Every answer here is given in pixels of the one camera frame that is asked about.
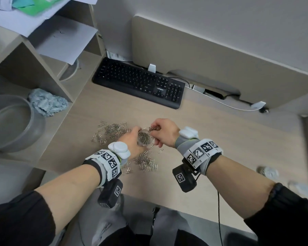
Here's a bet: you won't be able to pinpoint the person's left hand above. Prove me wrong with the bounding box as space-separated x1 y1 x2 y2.
118 126 151 161

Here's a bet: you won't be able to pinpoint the person's right hand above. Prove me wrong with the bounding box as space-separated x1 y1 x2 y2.
150 118 181 148

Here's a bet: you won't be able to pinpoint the clear jar with label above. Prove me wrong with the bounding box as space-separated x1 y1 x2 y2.
137 128 152 147

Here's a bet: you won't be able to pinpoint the pile of silver paper clips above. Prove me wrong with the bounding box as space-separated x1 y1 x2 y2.
91 121 165 175

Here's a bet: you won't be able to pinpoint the person's right forearm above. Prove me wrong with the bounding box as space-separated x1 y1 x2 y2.
206 155 277 219

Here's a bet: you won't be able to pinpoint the person's left forearm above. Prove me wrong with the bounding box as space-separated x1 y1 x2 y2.
35 164 102 236

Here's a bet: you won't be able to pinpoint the person's grey trousers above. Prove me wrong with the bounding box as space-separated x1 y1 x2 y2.
91 202 211 246

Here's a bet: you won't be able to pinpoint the white round tracker puck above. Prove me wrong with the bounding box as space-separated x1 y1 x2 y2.
179 126 200 139
107 141 131 160

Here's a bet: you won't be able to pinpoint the grey marker wristband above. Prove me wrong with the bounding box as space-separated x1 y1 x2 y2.
82 150 123 189
175 138 224 176

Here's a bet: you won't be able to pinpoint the black keyboard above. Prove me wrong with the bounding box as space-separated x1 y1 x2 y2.
92 57 186 110

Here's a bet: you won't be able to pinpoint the beige desk divider panel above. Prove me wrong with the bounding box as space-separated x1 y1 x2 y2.
131 15 308 109

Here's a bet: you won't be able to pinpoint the white printed paper slip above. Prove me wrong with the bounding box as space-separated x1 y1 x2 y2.
106 50 129 62

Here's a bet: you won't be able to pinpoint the white coiled tube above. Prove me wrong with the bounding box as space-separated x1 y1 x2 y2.
59 58 80 82

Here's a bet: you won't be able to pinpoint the pale blue crumpled cloth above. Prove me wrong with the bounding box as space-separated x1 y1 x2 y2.
28 88 68 117

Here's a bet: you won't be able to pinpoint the black left sleeve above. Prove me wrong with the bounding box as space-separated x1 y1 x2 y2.
0 190 56 246

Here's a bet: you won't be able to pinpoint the black sleeve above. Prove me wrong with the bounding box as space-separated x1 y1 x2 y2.
0 190 56 246
244 183 308 246

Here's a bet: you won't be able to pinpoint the black right sleeve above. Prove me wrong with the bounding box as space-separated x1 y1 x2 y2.
244 183 308 246

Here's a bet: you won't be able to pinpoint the green packet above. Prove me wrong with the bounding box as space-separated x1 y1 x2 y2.
18 0 67 16

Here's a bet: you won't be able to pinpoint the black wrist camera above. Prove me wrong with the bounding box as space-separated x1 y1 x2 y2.
172 164 198 193
97 178 124 209

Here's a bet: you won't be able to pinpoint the white cable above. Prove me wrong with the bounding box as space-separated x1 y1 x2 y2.
184 85 257 111

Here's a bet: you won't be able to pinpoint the black camera cable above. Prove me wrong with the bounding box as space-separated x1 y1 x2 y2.
217 192 224 246

